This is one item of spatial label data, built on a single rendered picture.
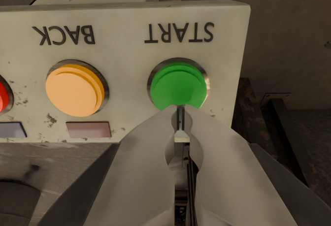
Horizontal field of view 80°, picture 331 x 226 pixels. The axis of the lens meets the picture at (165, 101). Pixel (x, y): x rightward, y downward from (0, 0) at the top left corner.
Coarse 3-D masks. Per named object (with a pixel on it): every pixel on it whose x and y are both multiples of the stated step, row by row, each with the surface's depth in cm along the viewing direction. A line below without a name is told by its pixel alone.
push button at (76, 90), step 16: (48, 80) 14; (64, 80) 14; (80, 80) 13; (96, 80) 14; (48, 96) 14; (64, 96) 14; (80, 96) 14; (96, 96) 14; (64, 112) 15; (80, 112) 15
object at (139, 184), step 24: (168, 120) 10; (120, 144) 9; (144, 144) 9; (168, 144) 9; (120, 168) 8; (144, 168) 8; (168, 168) 8; (120, 192) 7; (144, 192) 7; (168, 192) 7; (96, 216) 6; (120, 216) 6; (144, 216) 6; (168, 216) 6
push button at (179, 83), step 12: (168, 72) 13; (180, 72) 13; (192, 72) 13; (156, 84) 13; (168, 84) 13; (180, 84) 13; (192, 84) 13; (204, 84) 14; (156, 96) 14; (168, 96) 14; (180, 96) 14; (192, 96) 14; (204, 96) 14
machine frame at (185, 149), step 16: (304, 112) 110; (320, 112) 110; (272, 128) 104; (304, 128) 104; (320, 128) 103; (304, 144) 98; (320, 144) 98; (192, 160) 109; (288, 160) 93; (320, 160) 92; (192, 176) 107; (320, 176) 88; (192, 192) 117; (192, 208) 112; (192, 224) 109
